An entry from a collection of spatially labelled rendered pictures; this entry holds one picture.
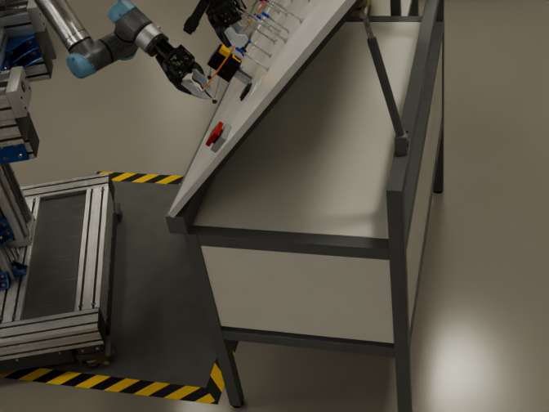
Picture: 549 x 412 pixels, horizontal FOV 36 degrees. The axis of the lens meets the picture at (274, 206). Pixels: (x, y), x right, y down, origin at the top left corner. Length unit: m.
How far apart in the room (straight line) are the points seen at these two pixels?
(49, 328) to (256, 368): 0.72
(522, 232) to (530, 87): 0.98
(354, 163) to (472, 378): 0.88
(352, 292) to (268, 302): 0.26
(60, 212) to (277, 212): 1.37
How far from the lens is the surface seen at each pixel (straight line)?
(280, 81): 1.92
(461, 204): 3.52
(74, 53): 2.44
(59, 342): 3.04
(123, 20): 2.40
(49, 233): 3.42
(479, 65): 4.34
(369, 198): 2.35
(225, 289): 2.46
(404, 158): 2.16
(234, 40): 2.24
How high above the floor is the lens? 2.35
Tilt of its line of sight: 41 degrees down
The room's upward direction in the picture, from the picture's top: 10 degrees counter-clockwise
